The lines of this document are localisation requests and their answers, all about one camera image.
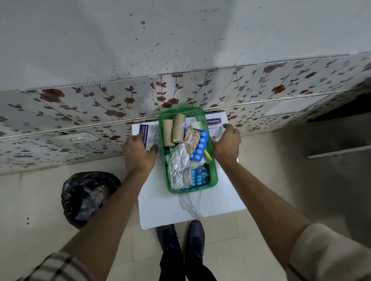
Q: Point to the beige shirt sleeve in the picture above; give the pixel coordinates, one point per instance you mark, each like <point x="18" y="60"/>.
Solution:
<point x="330" y="254"/>

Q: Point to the beige bandage roll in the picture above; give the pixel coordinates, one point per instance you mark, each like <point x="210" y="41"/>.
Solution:
<point x="167" y="133"/>
<point x="178" y="127"/>

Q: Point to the person's left forearm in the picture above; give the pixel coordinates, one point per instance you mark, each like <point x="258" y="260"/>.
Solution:
<point x="111" y="217"/>

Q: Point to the tan pill blister pack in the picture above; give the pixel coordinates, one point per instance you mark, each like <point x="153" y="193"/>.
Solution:
<point x="191" y="140"/>

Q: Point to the crumpled silver foil packet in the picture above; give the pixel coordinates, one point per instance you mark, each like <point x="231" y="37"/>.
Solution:
<point x="179" y="168"/>

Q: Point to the blue striped blister pack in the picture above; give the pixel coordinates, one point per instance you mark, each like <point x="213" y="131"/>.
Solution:
<point x="200" y="177"/>

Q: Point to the green plastic basket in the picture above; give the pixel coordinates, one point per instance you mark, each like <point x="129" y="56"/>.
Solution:
<point x="214" y="170"/>

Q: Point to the blue white-pill blister pack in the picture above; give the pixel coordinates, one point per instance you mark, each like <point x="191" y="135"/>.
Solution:
<point x="201" y="147"/>

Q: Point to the person's left hand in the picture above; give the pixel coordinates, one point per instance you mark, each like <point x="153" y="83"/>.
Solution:
<point x="137" y="157"/>

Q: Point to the plaid shirt sleeve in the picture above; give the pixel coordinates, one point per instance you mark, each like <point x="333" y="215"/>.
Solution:
<point x="55" y="267"/>

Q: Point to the person's black shoe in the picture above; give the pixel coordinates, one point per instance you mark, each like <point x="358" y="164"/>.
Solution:
<point x="168" y="237"/>
<point x="195" y="237"/>

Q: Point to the white medicine box blue label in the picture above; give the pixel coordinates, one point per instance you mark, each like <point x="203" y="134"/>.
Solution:
<point x="149" y="134"/>

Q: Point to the person's right fingers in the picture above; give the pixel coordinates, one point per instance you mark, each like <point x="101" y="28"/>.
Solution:
<point x="231" y="130"/>

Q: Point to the yellow pill strip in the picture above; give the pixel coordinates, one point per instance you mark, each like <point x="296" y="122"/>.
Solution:
<point x="208" y="156"/>

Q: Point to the person's left black shoe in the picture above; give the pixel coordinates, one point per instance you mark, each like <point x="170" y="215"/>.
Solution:
<point x="168" y="237"/>

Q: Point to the person's right forearm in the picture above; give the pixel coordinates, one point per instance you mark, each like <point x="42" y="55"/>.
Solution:
<point x="260" y="205"/>

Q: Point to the white teal medicine packet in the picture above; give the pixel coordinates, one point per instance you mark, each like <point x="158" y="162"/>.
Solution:
<point x="197" y="164"/>

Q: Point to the person's right hand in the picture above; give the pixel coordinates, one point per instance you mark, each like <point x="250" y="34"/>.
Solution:
<point x="227" y="146"/>

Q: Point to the black trousers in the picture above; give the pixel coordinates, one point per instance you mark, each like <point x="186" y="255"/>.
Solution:
<point x="185" y="269"/>

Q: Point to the white plaster box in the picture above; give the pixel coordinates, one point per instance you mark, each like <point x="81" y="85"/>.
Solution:
<point x="216" y="124"/>

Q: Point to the person's left thumb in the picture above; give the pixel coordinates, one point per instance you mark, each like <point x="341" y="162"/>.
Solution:
<point x="153" y="150"/>

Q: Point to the person's right black shoe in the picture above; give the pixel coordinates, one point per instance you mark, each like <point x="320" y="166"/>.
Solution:
<point x="195" y="237"/>

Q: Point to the black trash bag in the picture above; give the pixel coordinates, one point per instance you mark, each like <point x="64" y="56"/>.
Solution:
<point x="87" y="196"/>

